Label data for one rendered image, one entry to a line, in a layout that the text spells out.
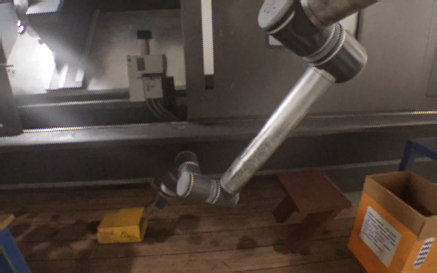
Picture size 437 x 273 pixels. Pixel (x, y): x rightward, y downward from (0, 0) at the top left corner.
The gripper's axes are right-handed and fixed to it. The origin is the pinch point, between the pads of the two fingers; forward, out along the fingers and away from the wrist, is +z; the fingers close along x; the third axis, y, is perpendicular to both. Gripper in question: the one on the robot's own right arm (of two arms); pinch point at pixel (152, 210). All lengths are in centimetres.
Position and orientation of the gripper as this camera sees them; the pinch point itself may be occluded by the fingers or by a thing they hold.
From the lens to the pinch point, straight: 129.8
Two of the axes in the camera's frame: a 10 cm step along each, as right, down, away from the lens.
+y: 8.0, 5.4, 2.6
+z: -6.0, 7.6, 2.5
